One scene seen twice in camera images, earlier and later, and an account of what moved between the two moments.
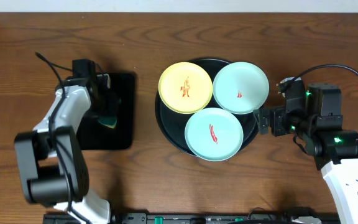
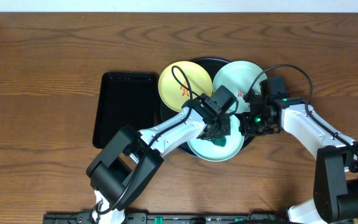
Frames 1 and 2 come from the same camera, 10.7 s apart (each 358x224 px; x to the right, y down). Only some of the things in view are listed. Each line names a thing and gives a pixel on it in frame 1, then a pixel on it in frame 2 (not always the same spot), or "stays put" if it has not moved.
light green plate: [214, 134] stays put
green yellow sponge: [108, 121] to [220, 142]
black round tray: [172, 124] stays put
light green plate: [241, 88] stays put
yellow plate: [185, 88] stays put
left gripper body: [105, 104] to [217, 129]
